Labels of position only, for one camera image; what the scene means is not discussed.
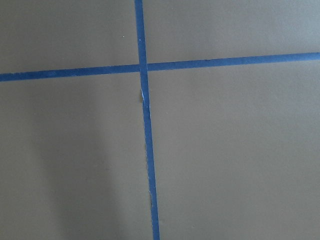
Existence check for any brown paper table cover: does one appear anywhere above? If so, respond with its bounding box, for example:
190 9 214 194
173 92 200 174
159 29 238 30
0 0 320 240

